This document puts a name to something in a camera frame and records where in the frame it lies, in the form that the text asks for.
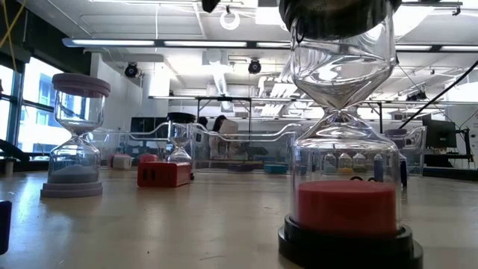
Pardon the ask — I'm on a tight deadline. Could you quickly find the black hourglass blue sand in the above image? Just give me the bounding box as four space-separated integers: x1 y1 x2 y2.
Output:
166 111 197 181

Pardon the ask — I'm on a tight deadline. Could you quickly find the white ceiling duct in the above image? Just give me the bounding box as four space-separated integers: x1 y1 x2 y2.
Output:
203 48 235 96

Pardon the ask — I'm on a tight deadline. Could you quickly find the black hourglass red sand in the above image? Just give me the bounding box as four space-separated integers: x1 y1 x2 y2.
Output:
277 0 424 269

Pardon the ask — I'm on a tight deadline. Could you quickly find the red rectangular power block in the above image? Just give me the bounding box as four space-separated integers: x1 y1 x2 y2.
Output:
136 161 193 188

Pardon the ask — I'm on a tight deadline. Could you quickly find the orange sand hourglass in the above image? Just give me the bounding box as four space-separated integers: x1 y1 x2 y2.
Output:
338 152 354 176

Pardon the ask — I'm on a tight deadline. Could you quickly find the dark background desk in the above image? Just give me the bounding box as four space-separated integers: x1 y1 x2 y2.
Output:
423 147 478 182

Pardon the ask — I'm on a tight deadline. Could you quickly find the black curved bar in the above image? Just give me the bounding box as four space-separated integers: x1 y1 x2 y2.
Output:
0 138 31 161

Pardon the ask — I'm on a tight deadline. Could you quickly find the black hanging robot cable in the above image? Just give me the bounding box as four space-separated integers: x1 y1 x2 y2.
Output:
398 60 478 131

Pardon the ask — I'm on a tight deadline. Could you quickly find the clear plastic bin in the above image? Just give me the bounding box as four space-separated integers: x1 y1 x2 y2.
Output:
192 123 302 175
87 123 196 173
294 125 427 177

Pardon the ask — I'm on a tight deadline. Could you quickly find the black ceiling rail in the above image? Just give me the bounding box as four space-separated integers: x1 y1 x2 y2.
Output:
401 0 464 16

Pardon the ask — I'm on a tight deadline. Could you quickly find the yellow power cable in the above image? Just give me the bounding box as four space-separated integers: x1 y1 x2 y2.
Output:
0 0 28 72

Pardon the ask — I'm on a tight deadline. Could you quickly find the black computer monitor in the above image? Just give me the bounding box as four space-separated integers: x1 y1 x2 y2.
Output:
425 118 458 149
129 116 169 135

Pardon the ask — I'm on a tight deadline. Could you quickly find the blue flat bar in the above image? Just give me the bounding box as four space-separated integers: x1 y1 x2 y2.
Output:
399 156 409 188

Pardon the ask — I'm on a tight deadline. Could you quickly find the black hourglass green sand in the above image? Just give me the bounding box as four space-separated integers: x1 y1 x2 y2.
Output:
353 152 367 173

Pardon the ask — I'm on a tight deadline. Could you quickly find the small white cube charger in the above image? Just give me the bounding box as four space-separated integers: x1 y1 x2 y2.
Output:
111 155 133 170

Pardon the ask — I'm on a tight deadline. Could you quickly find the long ceiling light strip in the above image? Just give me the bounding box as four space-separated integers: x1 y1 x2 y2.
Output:
61 36 478 53

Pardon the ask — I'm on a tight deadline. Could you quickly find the large room window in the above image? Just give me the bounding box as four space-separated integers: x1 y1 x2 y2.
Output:
0 55 93 160

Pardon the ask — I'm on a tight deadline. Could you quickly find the teal rectangular block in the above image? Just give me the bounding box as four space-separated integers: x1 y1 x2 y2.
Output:
263 164 288 175

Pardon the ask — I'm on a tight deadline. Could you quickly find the purple rectangular block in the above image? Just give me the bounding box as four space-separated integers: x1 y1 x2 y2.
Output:
228 163 255 173

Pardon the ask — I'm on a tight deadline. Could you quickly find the black metal background rack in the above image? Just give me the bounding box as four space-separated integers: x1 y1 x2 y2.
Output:
148 95 478 135

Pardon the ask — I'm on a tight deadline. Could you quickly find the white ceiling ring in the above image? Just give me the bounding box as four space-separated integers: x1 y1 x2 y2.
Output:
219 9 241 31

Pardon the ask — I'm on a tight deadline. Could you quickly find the teal sand hourglass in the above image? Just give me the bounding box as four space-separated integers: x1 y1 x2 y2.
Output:
323 152 338 175

